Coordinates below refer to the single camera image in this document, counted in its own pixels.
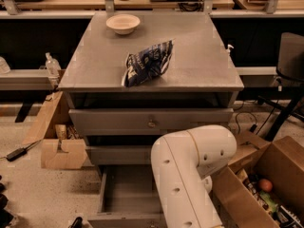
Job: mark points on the grey drawer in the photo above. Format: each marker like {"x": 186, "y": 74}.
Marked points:
{"x": 119, "y": 154}
{"x": 128, "y": 198}
{"x": 134, "y": 121}

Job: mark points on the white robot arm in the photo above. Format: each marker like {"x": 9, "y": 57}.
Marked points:
{"x": 183, "y": 163}

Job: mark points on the grey drawer cabinet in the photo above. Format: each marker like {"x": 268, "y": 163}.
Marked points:
{"x": 201, "y": 74}

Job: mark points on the blue chip bag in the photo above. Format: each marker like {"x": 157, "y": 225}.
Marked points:
{"x": 147, "y": 64}

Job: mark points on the white bowl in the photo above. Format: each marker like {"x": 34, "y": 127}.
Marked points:
{"x": 123, "y": 24}

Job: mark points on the white pump dispenser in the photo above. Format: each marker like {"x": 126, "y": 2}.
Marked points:
{"x": 229, "y": 48}

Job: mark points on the cardboard box left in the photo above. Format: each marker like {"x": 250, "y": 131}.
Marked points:
{"x": 68, "y": 154}

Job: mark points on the clear plastic bottle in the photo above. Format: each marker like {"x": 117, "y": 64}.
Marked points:
{"x": 52, "y": 65}

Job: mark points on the red apple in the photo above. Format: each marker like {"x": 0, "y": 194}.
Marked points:
{"x": 265, "y": 185}

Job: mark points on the large cardboard box right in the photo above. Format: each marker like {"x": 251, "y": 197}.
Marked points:
{"x": 281, "y": 162}

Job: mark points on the black stool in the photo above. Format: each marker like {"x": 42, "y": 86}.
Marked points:
{"x": 290, "y": 67}

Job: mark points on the green packet in box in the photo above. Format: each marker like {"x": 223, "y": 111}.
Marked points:
{"x": 271, "y": 205}

